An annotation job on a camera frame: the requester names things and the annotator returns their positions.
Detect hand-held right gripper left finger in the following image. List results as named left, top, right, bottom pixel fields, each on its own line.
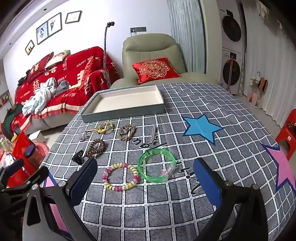
left=22, top=158, right=99, bottom=241

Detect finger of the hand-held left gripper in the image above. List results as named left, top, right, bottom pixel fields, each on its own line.
left=0, top=167, right=49, bottom=193
left=4, top=159, right=25, bottom=179

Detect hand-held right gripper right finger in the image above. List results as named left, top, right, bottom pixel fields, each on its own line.
left=193, top=158, right=278, bottom=241

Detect black claw clip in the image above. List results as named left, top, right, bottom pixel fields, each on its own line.
left=71, top=150, right=86, bottom=165

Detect clear pink hair clip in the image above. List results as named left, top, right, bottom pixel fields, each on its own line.
left=161, top=166, right=177, bottom=179

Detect brown spiral hair tie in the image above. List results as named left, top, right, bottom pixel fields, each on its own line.
left=84, top=138, right=106, bottom=158

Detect pastel beaded bracelet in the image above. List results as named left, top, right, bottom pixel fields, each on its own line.
left=102, top=163, right=141, bottom=192

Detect green translucent bangle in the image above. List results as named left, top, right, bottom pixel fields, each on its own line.
left=137, top=148, right=176, bottom=184

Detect bronze chain bracelet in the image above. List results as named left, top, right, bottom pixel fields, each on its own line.
left=118, top=124, right=137, bottom=141

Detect grey-blue jewelry tray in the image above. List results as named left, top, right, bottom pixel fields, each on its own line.
left=80, top=85, right=166, bottom=123

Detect red box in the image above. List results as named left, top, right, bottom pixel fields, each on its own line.
left=12, top=132, right=37, bottom=167

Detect blue lid jar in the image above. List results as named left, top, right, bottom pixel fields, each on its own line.
left=24, top=145, right=43, bottom=168

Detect cardboard box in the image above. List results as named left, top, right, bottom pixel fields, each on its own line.
left=26, top=130, right=47, bottom=143

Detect green cloth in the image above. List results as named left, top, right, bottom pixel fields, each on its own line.
left=1, top=104, right=23, bottom=139

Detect light blue clothes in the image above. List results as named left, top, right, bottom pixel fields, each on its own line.
left=22, top=77, right=57, bottom=116

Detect silver hair clip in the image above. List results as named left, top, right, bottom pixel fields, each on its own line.
left=148, top=124, right=160, bottom=145

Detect red plastic stool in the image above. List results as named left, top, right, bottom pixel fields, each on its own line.
left=275, top=109, right=296, bottom=161

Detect grey cloth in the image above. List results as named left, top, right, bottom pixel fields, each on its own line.
left=55, top=80, right=71, bottom=95

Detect slipper rack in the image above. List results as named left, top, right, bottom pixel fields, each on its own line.
left=246, top=72, right=269, bottom=109

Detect red pillow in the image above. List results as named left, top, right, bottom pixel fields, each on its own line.
left=26, top=52, right=55, bottom=80

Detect red mop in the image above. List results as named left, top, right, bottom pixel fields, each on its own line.
left=227, top=58, right=233, bottom=92

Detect sofa with red blanket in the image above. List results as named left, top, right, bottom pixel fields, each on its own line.
left=14, top=46, right=121, bottom=130

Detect white washing machine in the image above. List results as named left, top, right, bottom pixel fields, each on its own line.
left=221, top=47, right=245, bottom=96

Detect white green pillow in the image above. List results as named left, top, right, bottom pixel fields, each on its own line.
left=45, top=49, right=71, bottom=69

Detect red embroidered cushion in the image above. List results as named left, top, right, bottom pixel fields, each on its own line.
left=132, top=57, right=182, bottom=85

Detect phone stand pole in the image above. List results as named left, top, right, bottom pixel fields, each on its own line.
left=102, top=22, right=115, bottom=89

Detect white curtain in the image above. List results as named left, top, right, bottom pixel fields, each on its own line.
left=243, top=0, right=296, bottom=131

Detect beige recliner armchair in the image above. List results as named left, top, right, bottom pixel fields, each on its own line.
left=110, top=33, right=220, bottom=90

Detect grey curtain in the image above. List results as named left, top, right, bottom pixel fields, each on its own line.
left=168, top=0, right=208, bottom=75

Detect white dryer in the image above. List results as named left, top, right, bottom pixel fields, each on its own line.
left=218, top=9, right=244, bottom=49

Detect hanging clothes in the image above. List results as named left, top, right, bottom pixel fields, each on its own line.
left=257, top=0, right=284, bottom=29

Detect yellow cord bracelet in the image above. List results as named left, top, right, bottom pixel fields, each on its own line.
left=91, top=121, right=115, bottom=135

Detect small black picture frame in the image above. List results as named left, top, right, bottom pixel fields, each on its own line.
left=25, top=40, right=35, bottom=55

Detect black certificate frame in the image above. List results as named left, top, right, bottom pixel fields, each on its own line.
left=65, top=10, right=82, bottom=24

